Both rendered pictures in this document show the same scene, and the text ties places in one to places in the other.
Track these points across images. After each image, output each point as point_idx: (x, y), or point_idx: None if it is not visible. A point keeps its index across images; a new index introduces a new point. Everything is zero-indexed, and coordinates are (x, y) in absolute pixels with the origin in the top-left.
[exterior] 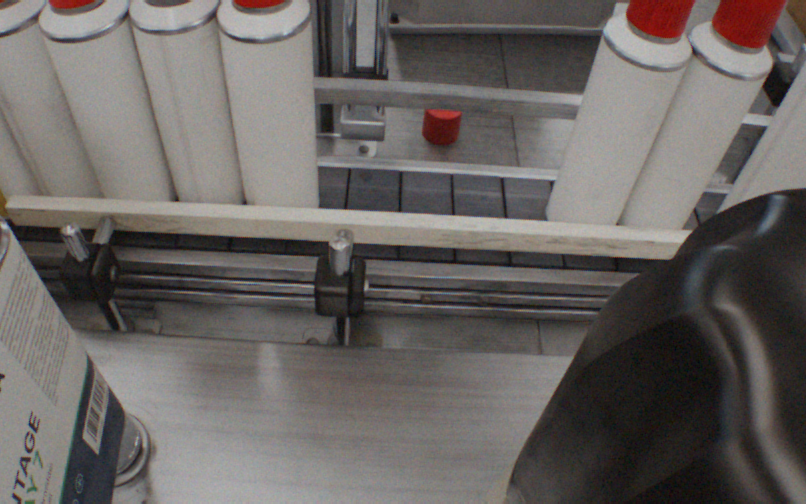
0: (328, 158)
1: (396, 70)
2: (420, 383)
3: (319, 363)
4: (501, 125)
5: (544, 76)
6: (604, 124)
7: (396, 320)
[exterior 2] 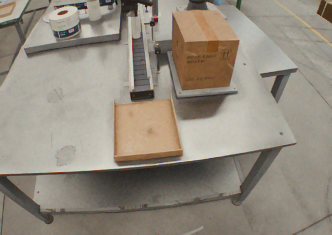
0: (142, 11)
1: (167, 17)
2: (116, 17)
3: (118, 13)
4: (158, 24)
5: (171, 27)
6: None
7: (127, 21)
